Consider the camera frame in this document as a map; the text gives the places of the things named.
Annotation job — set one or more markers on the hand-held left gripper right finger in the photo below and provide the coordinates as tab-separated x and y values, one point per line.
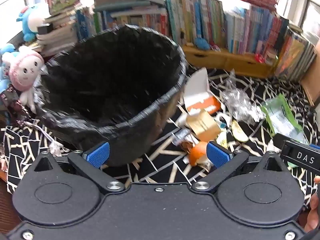
217	155

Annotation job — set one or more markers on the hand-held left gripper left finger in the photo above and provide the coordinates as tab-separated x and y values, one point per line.
98	153

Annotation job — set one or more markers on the brown paper packet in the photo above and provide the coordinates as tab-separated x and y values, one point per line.
202	126

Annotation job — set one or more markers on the green snack bag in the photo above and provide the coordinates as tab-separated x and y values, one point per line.
277	112

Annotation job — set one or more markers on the clear plastic wrap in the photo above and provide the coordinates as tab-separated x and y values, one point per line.
237	102

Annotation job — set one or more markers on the orange white carton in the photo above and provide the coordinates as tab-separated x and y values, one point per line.
200	100

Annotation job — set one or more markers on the black trash bin with bag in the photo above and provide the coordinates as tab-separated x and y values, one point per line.
112	80

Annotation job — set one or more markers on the row of upright books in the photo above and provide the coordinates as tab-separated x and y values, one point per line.
200	12

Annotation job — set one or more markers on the pile of flat grey books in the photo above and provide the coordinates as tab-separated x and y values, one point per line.
125	2

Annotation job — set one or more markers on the person's right hand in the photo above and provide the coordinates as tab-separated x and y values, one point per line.
311	220

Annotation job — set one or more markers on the yellow fruit peel slice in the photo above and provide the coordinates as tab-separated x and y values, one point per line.
222	140
238	131

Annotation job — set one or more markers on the orange peel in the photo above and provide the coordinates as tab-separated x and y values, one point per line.
197	153

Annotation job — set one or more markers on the white crumpled wrapper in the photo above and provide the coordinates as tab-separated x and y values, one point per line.
221	118

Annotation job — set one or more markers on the black white patterned cloth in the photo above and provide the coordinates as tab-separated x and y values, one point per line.
160	160

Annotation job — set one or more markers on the wooden board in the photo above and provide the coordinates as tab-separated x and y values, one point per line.
312	85

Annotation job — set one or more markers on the smartphone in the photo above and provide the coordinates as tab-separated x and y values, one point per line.
15	105

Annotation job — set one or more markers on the wooden shelf with drawers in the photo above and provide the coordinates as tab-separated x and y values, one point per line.
212	57

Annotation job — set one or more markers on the small glass jar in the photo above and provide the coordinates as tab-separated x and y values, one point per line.
271	56

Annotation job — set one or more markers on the red white candy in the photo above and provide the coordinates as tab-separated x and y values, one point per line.
259	58

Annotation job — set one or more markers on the brown ribbed suitcase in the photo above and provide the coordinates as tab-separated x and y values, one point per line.
5	205

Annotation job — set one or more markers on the small blue fuzzy toy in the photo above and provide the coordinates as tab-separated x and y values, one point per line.
202	43

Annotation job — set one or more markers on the pink white bunny plush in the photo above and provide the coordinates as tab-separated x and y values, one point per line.
25	67

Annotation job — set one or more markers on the small black box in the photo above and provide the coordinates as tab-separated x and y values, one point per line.
45	28

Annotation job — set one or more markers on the blue white plush toy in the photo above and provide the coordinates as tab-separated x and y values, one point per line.
32	20

